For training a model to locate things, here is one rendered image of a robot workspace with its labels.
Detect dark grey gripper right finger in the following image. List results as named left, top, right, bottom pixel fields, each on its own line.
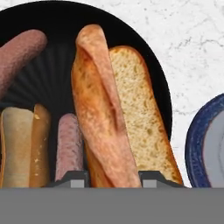
left=138, top=171, right=186, bottom=189

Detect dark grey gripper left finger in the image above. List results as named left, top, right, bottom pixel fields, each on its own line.
left=45, top=170, right=89, bottom=189

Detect large split hot dog bun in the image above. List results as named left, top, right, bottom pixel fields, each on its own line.
left=71, top=24, right=184, bottom=189

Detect reddish brown sausage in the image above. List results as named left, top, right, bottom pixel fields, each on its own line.
left=54, top=113, right=85, bottom=182
left=0, top=29, right=48, bottom=100

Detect small hot dog bun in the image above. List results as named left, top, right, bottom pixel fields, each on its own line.
left=0, top=103, right=53, bottom=189

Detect blue rimmed grey plate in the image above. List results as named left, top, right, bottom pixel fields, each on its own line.
left=185, top=93, right=224, bottom=189

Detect black ribbed bowl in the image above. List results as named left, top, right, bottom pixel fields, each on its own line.
left=0, top=0, right=173, bottom=189

